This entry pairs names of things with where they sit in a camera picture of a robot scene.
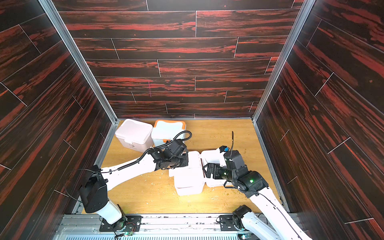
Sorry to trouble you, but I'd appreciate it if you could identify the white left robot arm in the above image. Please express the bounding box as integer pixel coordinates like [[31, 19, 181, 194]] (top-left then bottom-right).
[[79, 139, 188, 229]]

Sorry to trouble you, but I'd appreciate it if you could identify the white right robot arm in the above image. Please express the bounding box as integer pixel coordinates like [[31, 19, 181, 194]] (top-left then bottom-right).
[[202, 146, 310, 240]]

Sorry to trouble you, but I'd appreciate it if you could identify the white orange-trimmed medicine chest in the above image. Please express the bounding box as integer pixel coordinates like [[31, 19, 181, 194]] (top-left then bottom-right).
[[151, 120, 186, 147]]

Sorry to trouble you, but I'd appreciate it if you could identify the pink rear medicine chest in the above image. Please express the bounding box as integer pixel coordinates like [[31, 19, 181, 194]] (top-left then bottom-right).
[[115, 119, 154, 153]]

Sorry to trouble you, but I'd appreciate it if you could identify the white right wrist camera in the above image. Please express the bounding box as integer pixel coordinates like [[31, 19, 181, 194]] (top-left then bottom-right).
[[214, 146, 230, 167]]

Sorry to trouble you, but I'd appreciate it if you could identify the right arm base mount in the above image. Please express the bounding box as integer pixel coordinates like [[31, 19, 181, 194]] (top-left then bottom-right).
[[216, 215, 239, 232]]

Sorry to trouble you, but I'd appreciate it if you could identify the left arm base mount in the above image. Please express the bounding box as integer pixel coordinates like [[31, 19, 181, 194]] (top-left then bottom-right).
[[99, 215, 142, 233]]

